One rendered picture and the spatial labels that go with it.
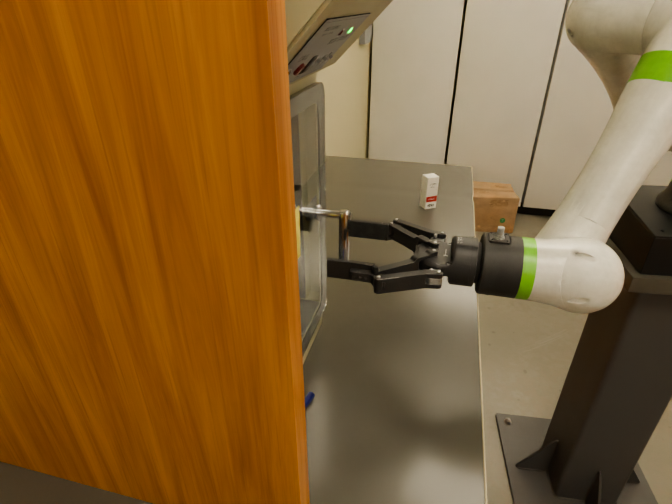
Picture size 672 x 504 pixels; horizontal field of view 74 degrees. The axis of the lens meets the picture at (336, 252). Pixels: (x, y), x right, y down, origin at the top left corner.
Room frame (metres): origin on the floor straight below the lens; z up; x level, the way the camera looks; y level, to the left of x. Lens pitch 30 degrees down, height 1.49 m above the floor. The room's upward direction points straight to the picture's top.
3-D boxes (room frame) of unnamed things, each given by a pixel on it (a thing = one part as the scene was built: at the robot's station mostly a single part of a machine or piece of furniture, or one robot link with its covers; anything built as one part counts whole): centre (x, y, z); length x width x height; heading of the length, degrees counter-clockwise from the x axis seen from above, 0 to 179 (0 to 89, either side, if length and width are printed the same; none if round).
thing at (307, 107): (0.53, 0.06, 1.19); 0.30 x 0.01 x 0.40; 165
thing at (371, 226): (0.68, -0.05, 1.14); 0.07 x 0.01 x 0.03; 76
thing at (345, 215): (0.63, 0.00, 1.17); 0.05 x 0.03 x 0.10; 75
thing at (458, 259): (0.59, -0.17, 1.15); 0.09 x 0.08 x 0.07; 76
